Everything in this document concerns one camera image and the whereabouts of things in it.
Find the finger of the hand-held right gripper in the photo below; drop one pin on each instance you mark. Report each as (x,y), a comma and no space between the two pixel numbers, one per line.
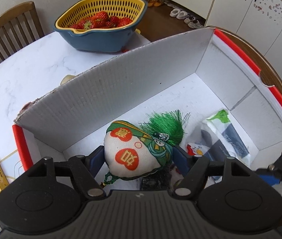
(270,178)

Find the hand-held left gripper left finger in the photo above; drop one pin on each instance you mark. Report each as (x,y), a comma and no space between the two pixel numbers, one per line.
(96,160)

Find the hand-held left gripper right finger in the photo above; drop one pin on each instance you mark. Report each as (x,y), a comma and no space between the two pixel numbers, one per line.
(180,159)

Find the embroidered sachet with green tassel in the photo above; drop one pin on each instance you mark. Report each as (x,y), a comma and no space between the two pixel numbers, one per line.
(128,154)

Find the white plastic packet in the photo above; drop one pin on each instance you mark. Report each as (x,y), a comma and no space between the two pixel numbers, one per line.
(218,122)

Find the red cardboard box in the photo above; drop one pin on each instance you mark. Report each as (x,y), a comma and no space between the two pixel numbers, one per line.
(131,92)

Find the small cream object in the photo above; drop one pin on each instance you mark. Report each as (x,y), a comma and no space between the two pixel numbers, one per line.
(67,79)

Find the dark blue plastic bowl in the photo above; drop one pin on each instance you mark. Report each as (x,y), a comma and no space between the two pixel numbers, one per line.
(98,42)

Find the grey sneaker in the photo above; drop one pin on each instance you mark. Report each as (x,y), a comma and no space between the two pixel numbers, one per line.
(196,24)
(189,20)

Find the pile of strawberries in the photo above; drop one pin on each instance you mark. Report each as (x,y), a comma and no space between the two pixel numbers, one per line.
(101,17)

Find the white fluffy shoe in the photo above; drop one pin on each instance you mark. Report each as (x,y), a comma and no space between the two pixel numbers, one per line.
(181,15)
(173,12)

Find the yellow slipper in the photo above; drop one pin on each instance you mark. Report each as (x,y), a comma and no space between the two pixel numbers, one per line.
(150,3)
(158,3)

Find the yellow plastic colander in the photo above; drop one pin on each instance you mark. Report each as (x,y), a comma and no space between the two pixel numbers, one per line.
(131,5)

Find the wooden slatted dining chair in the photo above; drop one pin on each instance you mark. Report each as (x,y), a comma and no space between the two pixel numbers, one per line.
(8,15)

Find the white wooden wall cabinet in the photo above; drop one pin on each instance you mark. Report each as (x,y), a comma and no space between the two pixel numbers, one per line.
(230,5)

